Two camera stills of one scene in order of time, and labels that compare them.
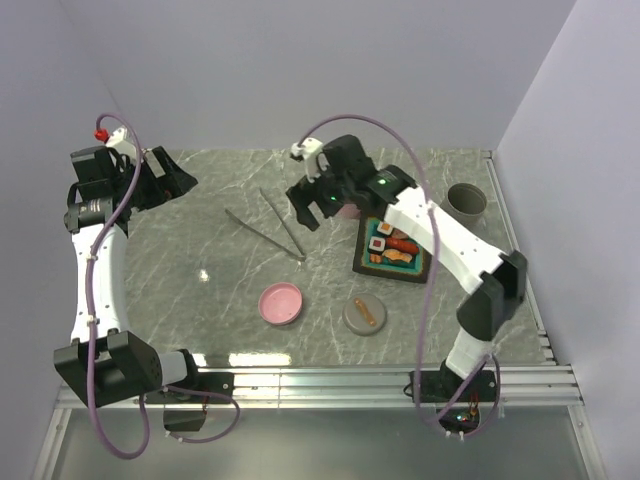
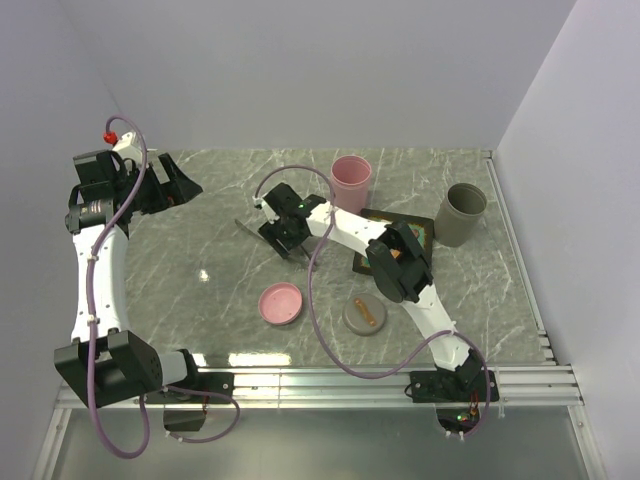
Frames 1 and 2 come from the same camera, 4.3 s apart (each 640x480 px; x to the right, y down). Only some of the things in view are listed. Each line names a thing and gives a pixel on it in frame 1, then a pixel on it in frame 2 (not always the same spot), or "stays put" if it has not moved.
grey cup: [467, 202] stays put
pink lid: [280, 303] stays put
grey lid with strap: [364, 314] stays put
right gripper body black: [336, 189] → [281, 222]
